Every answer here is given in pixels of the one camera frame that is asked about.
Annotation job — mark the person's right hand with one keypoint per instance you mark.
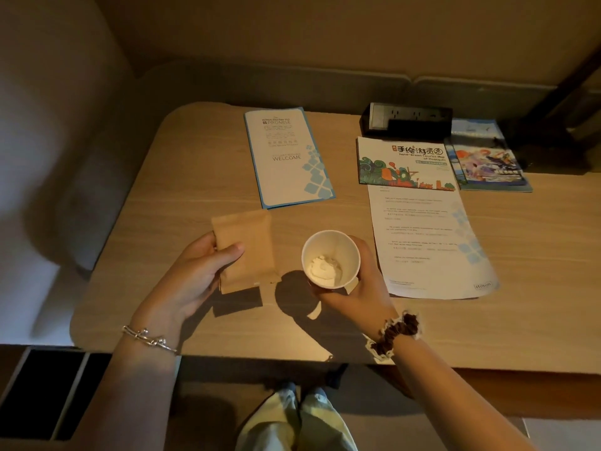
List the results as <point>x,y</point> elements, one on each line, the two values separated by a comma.
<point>366,300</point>

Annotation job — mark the person's left hand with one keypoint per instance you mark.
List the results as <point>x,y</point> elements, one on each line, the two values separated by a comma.
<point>188,281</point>

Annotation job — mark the person's right thumb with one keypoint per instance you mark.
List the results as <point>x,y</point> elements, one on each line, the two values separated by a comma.
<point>366,260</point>

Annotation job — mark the person's left thumb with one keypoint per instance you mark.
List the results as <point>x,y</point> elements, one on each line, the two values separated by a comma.
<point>229,257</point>

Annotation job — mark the white paper cup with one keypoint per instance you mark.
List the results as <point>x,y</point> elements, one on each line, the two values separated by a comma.
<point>350,258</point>

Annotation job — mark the brown paper packet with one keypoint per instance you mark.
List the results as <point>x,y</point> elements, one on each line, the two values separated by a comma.
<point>249,248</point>

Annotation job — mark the person's left forearm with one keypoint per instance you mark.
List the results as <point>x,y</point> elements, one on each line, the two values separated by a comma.
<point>136,394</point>

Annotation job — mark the person's right forearm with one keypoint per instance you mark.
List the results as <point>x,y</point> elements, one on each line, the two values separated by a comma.
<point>446,399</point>

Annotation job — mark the white crumpled tea bag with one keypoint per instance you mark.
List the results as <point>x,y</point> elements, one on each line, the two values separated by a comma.
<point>324,272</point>

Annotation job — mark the white printed letter sheet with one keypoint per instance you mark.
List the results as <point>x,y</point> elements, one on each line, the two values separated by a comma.
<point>427,239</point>

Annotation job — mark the brown hair scrunchie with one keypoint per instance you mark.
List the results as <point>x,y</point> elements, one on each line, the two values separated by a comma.
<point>399,328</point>

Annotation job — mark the illustrated tourist map brochure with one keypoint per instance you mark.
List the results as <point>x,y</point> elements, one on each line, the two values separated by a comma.
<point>404,162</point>

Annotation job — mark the blue and white folded brochure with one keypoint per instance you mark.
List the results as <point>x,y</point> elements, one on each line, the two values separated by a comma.
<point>286,154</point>

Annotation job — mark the black power socket box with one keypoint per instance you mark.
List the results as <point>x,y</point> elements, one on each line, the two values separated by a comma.
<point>406,119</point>

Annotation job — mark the colourful illustrated booklet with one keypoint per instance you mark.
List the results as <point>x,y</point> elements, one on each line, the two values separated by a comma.
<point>488,157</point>

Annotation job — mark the person's right leg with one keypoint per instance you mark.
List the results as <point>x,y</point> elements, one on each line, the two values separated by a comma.
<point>326,425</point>

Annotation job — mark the person's leg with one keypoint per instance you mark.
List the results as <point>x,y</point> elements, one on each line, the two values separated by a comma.
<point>270,425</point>
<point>326,425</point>

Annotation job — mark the person's left leg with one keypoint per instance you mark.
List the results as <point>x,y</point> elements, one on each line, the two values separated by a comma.
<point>270,425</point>

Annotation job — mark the white framed black cabinet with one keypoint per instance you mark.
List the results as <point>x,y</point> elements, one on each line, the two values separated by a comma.
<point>51,389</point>

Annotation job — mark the dark wooden furniture frame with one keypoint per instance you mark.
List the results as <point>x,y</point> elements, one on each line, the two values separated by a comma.
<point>568,103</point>

